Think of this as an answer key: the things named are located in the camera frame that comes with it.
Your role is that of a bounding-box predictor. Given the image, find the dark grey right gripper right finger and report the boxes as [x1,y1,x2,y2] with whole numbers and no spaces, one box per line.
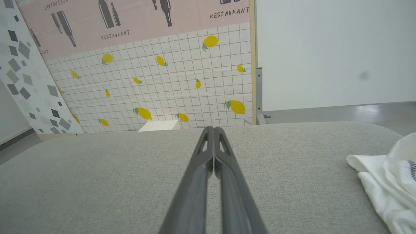
[214,126,268,234]

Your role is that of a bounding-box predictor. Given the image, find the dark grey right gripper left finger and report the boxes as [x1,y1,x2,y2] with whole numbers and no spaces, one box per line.
[158,126,215,234]

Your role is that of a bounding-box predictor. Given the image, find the white garment with black stitching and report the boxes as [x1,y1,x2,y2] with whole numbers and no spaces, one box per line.
[346,132,416,234]

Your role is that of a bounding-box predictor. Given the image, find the small white flat box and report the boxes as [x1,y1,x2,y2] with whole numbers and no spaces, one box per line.
[138,120,181,132]

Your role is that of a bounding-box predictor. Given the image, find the lemon print grid backdrop panel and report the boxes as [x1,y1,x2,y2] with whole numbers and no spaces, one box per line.
[15,0,257,134]

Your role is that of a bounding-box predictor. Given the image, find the grey terrazzo pattern panel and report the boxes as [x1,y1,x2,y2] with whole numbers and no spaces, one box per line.
[0,0,84,135]

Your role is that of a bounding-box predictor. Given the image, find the grey metal support bracket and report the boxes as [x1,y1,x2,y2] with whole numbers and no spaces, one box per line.
[255,67,271,125]

